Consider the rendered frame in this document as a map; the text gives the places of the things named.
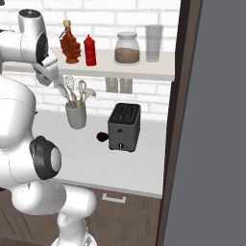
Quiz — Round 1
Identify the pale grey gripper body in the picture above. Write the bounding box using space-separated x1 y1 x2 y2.
32 54 64 87

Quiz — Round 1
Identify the brown syrup bottle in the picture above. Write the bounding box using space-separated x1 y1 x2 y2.
59 19 83 64

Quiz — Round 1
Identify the red condiment bottle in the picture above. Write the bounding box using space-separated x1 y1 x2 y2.
83 34 98 67

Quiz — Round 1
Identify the white spoon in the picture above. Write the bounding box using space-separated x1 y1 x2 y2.
77 80 87 104

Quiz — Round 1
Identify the white spatula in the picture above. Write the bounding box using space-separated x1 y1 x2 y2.
82 87 97 104

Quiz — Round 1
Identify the white utensil pot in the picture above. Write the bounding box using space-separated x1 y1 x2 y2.
64 99 87 131

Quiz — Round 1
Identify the glass jar with brown contents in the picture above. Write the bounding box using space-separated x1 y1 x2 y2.
113 31 141 66

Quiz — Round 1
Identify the dark round knob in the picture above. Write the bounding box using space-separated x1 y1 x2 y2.
96 131 111 143

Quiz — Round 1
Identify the dark grey toaster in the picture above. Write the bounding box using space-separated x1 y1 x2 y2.
107 102 142 153

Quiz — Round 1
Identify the clear glass tumbler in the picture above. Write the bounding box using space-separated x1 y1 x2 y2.
145 24 164 63

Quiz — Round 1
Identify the brown tall side panel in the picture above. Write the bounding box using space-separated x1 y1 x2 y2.
155 0 204 246

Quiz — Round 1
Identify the brown cupboard door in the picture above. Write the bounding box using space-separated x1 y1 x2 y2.
0 187 65 246

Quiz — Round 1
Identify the brown drawer front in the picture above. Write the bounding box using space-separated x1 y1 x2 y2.
86 186 161 246

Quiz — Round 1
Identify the grey fridge door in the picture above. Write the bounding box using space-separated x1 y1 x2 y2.
162 0 246 246

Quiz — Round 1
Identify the grey wall socket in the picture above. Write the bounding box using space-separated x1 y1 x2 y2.
105 77 134 95

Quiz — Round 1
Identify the white wall shelf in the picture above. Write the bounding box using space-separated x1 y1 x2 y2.
2 47 177 83

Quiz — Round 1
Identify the white drawer handle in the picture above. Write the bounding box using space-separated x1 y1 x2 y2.
101 192 127 205

